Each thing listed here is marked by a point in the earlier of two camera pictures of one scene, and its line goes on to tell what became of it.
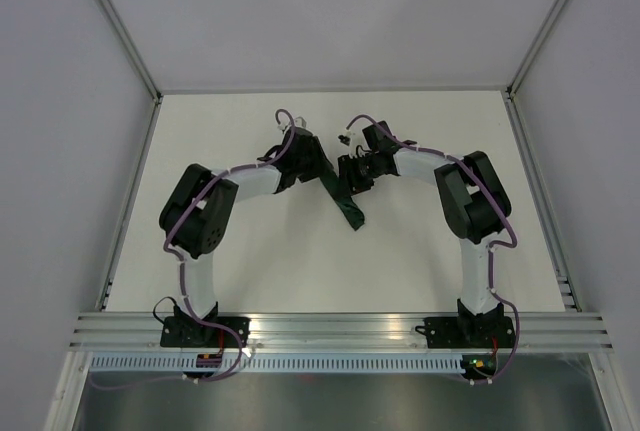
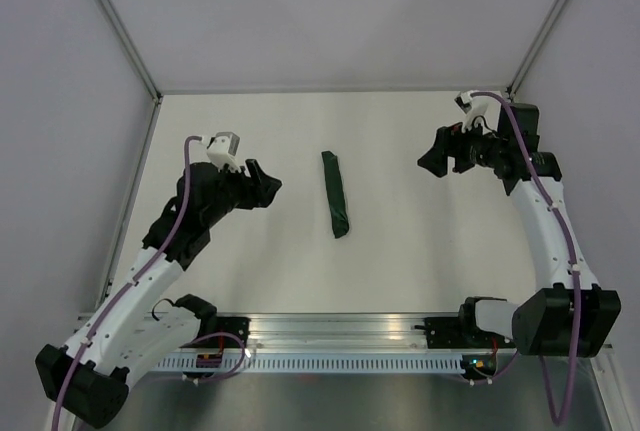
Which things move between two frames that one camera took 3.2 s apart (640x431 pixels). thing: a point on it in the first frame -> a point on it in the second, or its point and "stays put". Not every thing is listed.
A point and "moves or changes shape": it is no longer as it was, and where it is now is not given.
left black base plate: (189, 332) stays put
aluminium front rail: (338, 331) stays put
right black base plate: (467, 332) stays put
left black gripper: (321, 164) -> (259, 189)
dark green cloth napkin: (339, 190) moves or changes shape
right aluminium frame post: (550, 21) stays put
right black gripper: (346, 167) -> (448, 143)
